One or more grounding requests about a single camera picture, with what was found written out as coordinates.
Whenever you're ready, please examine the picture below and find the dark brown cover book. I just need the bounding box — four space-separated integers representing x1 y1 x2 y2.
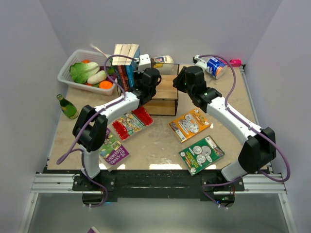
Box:
123 44 136 73

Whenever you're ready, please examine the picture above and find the blue 26-storey treehouse book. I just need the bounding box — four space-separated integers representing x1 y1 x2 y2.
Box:
124 44 140 88

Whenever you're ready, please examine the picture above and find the black floral cover book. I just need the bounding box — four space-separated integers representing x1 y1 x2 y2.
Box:
111 44 124 93

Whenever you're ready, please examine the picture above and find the red back cover book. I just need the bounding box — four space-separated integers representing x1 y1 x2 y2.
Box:
118 44 131 91

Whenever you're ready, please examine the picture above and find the green back cover book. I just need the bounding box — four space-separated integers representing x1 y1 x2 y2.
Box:
178 135 225 176

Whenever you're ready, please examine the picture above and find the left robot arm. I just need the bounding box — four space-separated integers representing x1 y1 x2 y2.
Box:
72 68 161 190

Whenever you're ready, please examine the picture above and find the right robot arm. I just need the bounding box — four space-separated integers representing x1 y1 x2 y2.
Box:
173 66 276 191

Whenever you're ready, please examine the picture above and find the orange toy carrot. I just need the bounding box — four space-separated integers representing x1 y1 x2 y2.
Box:
99 80 113 90

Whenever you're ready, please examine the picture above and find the red treehouse book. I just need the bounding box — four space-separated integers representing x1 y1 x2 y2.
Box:
112 107 154 141

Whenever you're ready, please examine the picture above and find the orange back cover book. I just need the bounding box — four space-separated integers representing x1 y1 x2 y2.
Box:
169 108 211 143

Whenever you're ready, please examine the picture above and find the white toy radish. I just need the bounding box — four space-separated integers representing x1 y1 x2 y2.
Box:
87 70 107 85

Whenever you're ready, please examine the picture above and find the pink box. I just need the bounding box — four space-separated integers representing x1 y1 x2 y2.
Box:
229 59 242 67

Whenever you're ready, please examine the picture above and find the toy cabbage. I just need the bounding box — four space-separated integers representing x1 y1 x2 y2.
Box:
69 62 100 84

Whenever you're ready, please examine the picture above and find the purple 117-storey treehouse book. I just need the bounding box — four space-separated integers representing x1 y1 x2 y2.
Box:
99 129 130 171

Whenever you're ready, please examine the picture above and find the green glass bottle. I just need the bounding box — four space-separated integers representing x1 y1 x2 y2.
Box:
56 94 78 119

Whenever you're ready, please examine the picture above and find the white plastic basket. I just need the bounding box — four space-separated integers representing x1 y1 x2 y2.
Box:
57 50 116 96

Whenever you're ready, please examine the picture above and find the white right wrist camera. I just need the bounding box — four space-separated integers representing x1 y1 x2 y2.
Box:
192 55 207 71

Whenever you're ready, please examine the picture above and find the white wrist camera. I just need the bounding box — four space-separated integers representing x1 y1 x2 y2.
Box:
135 54 151 73
192 55 207 71

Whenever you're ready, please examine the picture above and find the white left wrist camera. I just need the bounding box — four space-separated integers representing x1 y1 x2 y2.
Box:
135 54 151 73

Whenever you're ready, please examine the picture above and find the wood and wire shelf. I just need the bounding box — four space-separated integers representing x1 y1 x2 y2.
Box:
144 63 179 116

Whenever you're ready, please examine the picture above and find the black front frame bar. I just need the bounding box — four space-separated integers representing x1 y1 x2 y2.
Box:
72 170 244 203

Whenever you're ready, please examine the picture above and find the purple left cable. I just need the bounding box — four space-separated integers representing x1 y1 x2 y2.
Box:
56 54 140 208

